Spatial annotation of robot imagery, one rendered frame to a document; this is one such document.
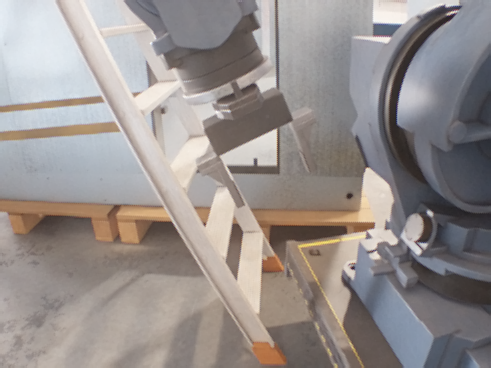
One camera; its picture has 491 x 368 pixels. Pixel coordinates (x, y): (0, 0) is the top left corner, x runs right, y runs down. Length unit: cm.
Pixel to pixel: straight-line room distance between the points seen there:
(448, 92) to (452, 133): 5
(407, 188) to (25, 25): 181
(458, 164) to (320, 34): 112
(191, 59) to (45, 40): 152
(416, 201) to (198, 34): 51
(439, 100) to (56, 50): 172
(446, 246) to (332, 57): 106
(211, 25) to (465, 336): 70
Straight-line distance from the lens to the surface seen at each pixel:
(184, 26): 49
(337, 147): 175
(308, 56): 165
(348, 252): 125
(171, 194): 104
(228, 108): 50
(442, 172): 61
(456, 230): 78
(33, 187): 231
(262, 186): 182
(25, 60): 208
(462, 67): 54
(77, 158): 205
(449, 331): 82
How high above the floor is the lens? 105
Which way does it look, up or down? 25 degrees down
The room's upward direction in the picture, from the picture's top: 2 degrees counter-clockwise
